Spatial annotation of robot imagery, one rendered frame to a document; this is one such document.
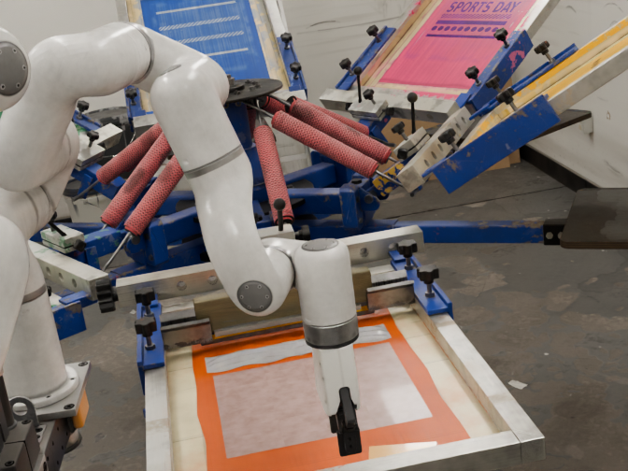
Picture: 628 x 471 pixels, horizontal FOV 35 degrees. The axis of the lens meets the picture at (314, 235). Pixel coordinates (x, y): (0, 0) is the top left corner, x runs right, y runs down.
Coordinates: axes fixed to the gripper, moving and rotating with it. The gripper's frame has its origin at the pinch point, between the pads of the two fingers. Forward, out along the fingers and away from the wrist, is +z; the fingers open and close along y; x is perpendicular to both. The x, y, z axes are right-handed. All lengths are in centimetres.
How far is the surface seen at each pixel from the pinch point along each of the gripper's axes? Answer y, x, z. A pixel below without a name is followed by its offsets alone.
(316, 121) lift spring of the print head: -135, 22, -15
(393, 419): -17.6, 10.7, 9.9
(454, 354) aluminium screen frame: -30.1, 25.2, 7.0
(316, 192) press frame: -131, 18, 3
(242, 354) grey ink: -52, -11, 10
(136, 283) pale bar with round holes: -80, -30, 2
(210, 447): -20.6, -19.4, 10.0
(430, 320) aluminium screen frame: -45, 25, 7
